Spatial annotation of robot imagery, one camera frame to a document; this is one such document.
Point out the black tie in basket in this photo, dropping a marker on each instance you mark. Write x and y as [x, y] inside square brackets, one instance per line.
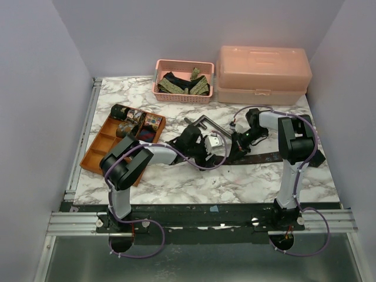
[176, 79]

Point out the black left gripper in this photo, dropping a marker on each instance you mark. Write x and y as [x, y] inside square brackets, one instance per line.
[202, 163]

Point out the grey floral rolled tie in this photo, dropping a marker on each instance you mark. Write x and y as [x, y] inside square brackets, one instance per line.
[135, 116]

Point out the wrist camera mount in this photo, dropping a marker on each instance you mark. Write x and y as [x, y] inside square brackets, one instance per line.
[236, 126]
[213, 141]

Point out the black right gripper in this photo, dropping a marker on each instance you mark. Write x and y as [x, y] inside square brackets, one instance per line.
[238, 145]

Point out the dark green rolled tie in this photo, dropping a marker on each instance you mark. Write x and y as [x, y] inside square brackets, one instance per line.
[119, 112]

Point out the pink plastic basket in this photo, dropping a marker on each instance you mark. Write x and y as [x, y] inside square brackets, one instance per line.
[183, 81]

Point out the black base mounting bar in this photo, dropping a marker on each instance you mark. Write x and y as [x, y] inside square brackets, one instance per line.
[181, 223]

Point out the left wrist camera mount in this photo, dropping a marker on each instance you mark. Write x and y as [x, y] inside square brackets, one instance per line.
[213, 141]

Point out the dark brown blue floral tie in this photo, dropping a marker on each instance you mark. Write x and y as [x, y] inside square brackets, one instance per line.
[273, 157]

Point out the colourful patterned rolled tie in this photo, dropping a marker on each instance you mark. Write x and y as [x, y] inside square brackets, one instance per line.
[153, 121]

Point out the olive green patterned tie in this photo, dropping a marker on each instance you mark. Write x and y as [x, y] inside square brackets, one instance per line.
[182, 86]

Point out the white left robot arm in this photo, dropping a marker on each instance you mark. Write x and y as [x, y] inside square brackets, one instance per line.
[123, 165]

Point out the navy maroon striped rolled tie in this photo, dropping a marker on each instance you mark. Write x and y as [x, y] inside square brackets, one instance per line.
[146, 134]

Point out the dark metal crank handle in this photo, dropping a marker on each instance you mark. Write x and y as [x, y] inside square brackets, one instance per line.
[203, 120]

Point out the orange wooden divided tray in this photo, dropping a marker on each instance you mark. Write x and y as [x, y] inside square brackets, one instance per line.
[106, 140]

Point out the gold floral rolled tie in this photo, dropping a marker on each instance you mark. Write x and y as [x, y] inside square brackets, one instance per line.
[127, 128]

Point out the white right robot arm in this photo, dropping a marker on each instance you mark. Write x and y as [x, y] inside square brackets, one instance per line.
[297, 145]

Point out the pink plastic storage box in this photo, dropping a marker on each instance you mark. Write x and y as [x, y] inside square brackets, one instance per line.
[262, 75]

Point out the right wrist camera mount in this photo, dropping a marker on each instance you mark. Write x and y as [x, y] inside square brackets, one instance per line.
[236, 126]

